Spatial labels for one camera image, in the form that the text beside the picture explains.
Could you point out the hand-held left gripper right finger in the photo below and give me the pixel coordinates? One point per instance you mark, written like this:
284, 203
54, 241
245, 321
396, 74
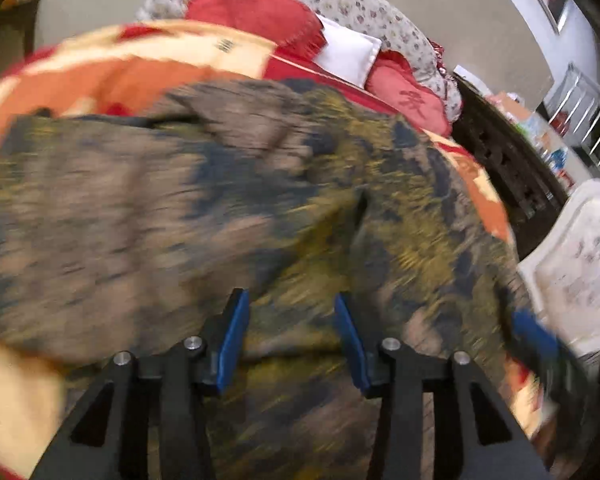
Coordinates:
352, 340

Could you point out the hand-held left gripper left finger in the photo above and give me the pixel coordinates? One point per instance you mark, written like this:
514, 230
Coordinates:
232, 340

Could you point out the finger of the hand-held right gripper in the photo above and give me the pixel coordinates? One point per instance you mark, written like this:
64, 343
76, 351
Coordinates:
532, 334

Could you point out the brown yellow patterned garment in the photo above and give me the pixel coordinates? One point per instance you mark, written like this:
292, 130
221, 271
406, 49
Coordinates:
180, 210

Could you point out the dark wooden nightstand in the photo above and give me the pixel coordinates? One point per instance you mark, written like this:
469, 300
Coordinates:
15, 25
510, 170

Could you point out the colourful packets pile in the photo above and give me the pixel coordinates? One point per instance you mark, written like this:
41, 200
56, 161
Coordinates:
540, 130

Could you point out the silver metal railing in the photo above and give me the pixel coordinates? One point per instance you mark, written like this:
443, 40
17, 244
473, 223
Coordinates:
595, 120

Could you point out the red embroidered pillow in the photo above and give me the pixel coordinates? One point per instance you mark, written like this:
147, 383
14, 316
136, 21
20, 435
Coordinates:
410, 95

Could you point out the white pillow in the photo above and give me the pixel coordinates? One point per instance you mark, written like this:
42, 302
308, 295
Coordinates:
347, 47

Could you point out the orange red cream blanket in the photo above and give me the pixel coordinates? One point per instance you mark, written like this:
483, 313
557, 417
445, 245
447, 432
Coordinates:
105, 70

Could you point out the large red pillow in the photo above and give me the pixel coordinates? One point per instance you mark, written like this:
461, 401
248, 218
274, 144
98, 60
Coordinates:
250, 10

